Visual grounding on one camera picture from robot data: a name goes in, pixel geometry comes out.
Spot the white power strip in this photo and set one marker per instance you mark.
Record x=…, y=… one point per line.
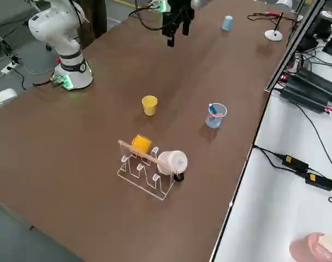
x=9, y=68

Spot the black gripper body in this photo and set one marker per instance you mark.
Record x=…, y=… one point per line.
x=179, y=6

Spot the clear measuring beaker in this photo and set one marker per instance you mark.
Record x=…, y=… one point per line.
x=213, y=122

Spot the pink marker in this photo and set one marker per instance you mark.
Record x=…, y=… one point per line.
x=272, y=12

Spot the red pen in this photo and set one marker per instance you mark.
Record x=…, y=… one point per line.
x=216, y=115

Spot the small black object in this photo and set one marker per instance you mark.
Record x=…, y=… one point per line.
x=179, y=177

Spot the black power supply unit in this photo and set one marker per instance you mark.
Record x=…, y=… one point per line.
x=309, y=90

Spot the blue plastic cup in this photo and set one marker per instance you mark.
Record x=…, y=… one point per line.
x=227, y=23

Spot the white desk lamp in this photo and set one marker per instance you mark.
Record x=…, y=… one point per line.
x=273, y=35

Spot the white mug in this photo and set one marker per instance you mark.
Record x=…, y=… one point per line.
x=172, y=163

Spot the white control box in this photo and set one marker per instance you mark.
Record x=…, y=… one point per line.
x=2, y=99

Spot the aluminium frame post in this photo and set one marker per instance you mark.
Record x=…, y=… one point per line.
x=294, y=45

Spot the black power adapter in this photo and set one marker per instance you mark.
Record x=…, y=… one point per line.
x=319, y=181
x=295, y=163

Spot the blue pen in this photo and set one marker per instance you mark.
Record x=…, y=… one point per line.
x=213, y=109

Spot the yellow plastic cup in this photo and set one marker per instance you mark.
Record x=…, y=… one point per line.
x=149, y=106

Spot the pink cup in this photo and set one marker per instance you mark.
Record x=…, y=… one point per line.
x=310, y=248

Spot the yellow mug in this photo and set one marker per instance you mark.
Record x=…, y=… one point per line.
x=141, y=146

